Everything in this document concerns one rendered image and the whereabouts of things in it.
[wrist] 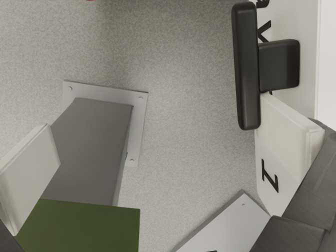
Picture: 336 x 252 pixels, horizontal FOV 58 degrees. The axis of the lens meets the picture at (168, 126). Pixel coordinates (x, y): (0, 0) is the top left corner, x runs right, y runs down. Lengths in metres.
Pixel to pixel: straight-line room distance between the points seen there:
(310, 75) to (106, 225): 0.26
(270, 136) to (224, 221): 1.18
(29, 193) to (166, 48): 0.95
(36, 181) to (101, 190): 0.39
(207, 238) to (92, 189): 0.89
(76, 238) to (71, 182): 0.25
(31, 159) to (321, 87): 0.16
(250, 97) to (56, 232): 0.25
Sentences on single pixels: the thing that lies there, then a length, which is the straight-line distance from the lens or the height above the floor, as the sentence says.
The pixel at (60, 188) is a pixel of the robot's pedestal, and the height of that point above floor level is 0.61.
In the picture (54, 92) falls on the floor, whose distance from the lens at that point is 1.16.
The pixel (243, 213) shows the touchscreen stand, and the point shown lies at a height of 0.03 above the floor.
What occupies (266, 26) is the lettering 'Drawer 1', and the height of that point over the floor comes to 0.86.
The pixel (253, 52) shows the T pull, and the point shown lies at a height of 0.91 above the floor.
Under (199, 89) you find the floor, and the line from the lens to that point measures 1.12.
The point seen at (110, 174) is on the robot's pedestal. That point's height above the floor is 0.54.
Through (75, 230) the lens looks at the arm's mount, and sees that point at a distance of 0.35.
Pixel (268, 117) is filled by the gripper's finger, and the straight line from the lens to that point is 0.18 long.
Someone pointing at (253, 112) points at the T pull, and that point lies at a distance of 0.19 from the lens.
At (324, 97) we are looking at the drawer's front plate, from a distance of 0.18.
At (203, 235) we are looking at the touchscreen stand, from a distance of 1.38.
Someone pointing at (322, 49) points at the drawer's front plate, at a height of 0.93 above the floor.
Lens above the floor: 1.08
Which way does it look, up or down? 70 degrees down
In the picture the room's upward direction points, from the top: 170 degrees clockwise
